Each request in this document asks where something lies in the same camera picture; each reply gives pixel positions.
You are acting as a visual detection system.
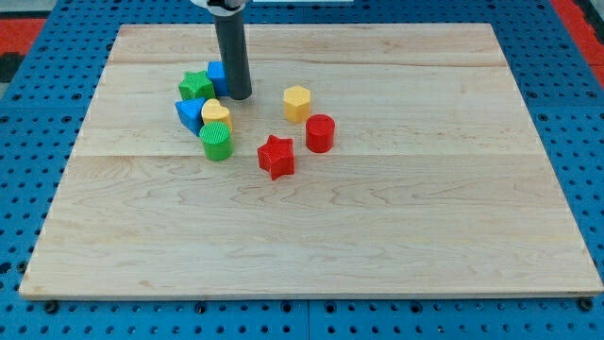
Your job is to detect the blue triangle block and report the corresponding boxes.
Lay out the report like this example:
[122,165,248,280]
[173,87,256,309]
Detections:
[175,97,206,137]

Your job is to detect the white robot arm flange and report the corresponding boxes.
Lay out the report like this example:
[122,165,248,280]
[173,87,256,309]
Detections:
[191,0,248,17]

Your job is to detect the yellow heart block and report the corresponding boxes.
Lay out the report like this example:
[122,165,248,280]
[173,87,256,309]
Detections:
[201,98,233,131]

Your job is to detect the red star block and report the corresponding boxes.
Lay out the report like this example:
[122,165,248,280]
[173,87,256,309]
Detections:
[257,135,295,180]

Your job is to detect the red cylinder block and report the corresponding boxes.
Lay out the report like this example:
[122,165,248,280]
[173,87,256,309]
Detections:
[306,113,336,153]

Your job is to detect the yellow hexagon block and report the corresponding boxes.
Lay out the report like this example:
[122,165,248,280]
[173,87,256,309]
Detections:
[283,86,311,124]

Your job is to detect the light wooden board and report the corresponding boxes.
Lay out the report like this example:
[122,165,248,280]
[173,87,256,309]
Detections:
[20,24,603,301]

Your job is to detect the green cylinder block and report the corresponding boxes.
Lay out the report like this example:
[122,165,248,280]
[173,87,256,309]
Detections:
[199,122,233,162]

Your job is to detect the blue cube block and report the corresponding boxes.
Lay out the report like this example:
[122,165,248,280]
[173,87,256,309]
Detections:
[207,60,229,97]

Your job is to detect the green star block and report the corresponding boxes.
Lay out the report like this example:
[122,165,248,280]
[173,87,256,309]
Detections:
[178,71,216,100]

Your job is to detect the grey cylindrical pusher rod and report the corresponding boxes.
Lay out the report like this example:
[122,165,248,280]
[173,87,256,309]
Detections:
[214,11,252,100]

